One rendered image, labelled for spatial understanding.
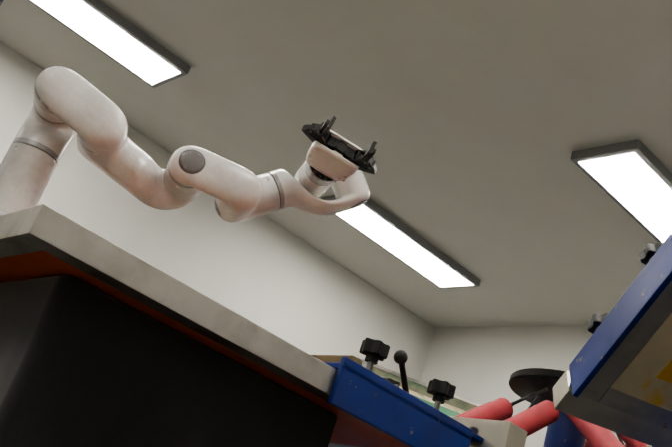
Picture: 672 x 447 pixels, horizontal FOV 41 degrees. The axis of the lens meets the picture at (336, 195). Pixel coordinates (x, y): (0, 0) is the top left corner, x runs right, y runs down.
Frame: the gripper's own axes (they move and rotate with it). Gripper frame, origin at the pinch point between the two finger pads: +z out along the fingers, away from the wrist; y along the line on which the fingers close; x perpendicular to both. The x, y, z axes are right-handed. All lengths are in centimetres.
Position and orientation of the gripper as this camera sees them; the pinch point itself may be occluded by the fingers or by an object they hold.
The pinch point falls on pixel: (350, 136)
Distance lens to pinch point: 169.7
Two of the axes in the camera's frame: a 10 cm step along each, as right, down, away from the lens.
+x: 4.2, -8.0, 4.2
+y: -8.5, -5.1, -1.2
